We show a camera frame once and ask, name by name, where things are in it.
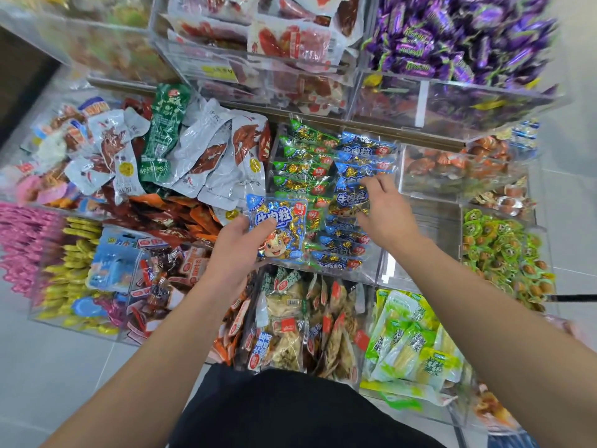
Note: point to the person's right hand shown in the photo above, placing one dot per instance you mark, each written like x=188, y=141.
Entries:
x=392, y=219

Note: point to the person's left hand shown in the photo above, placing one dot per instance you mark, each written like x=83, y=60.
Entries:
x=238, y=249

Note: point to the clear acrylic snack shelves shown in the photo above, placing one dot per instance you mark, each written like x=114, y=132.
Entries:
x=415, y=242

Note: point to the handful of blue snack packets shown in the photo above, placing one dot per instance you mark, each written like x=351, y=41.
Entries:
x=280, y=224

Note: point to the row of blue beef packets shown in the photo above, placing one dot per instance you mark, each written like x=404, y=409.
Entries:
x=359, y=158

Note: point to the row of green beef packets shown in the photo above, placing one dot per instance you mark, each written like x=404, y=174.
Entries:
x=303, y=158

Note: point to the person's left forearm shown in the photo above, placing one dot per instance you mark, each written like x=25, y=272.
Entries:
x=140, y=368

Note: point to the person's right forearm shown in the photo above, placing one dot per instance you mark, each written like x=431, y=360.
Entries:
x=504, y=340

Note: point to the person's black clothing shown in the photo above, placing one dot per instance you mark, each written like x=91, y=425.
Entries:
x=298, y=410

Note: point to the pile of dark orange packets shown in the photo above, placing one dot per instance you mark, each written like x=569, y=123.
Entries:
x=173, y=217

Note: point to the pile of red brown packets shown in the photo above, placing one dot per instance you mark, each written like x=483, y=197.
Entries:
x=163, y=284

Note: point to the pile of white meat packets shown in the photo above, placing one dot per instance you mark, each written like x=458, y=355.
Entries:
x=219, y=158

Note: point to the pile of orange brown packets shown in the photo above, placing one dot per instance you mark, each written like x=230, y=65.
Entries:
x=466, y=163

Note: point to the pile of beige packets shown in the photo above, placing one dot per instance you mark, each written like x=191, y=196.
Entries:
x=298, y=326

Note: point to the blue toy candy packet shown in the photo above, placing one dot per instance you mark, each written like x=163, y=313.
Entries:
x=117, y=261

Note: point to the pile of green egg packets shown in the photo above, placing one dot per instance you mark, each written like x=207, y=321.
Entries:
x=508, y=256

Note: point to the pile of lime green packets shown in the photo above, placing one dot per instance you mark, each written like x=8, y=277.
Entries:
x=406, y=345

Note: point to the green vacuum packet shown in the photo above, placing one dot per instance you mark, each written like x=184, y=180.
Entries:
x=166, y=130

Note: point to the pile of yellow candies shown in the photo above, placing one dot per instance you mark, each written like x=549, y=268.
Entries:
x=70, y=275

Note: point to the black pole rod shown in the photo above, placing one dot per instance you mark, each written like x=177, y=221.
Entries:
x=571, y=297

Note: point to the pile of purple candies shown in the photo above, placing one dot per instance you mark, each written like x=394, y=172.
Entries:
x=457, y=32

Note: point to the pile of red sausage packets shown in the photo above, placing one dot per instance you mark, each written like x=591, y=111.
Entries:
x=289, y=42

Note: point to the pile of pink-label meat packets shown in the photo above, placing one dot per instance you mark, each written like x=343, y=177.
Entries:
x=494, y=406

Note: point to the pile of assorted small packets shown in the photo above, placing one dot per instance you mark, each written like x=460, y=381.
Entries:
x=51, y=144

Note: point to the pile of pink candy sticks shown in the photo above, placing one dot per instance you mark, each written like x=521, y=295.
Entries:
x=23, y=242

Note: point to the pile of yellow packets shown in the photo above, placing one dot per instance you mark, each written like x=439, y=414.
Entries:
x=93, y=37

